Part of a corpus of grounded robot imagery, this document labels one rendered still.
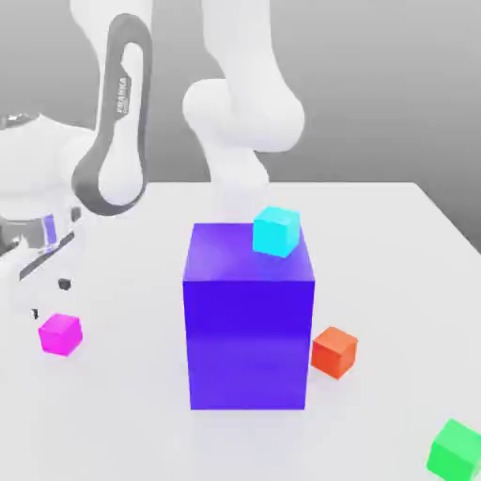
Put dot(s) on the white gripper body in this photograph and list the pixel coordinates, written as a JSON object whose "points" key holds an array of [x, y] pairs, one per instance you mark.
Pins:
{"points": [[45, 263]]}

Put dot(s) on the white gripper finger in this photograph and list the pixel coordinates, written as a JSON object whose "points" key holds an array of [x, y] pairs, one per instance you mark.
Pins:
{"points": [[64, 284], [35, 312]]}

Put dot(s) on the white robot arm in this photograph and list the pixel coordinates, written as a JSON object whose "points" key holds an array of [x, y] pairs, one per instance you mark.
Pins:
{"points": [[244, 112]]}

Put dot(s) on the small magenta cube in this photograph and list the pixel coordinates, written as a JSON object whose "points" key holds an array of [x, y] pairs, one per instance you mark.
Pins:
{"points": [[60, 335]]}

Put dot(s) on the small cyan cube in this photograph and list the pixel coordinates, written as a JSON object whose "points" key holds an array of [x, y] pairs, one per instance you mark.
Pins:
{"points": [[276, 233]]}

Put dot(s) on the small orange cube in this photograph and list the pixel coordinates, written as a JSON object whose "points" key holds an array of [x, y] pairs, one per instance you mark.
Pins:
{"points": [[333, 353]]}

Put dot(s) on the small green cube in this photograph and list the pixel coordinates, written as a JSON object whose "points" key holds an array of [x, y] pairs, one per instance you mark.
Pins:
{"points": [[456, 453]]}

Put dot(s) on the large purple box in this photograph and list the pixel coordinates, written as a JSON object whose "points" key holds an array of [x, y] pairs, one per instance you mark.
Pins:
{"points": [[248, 338]]}

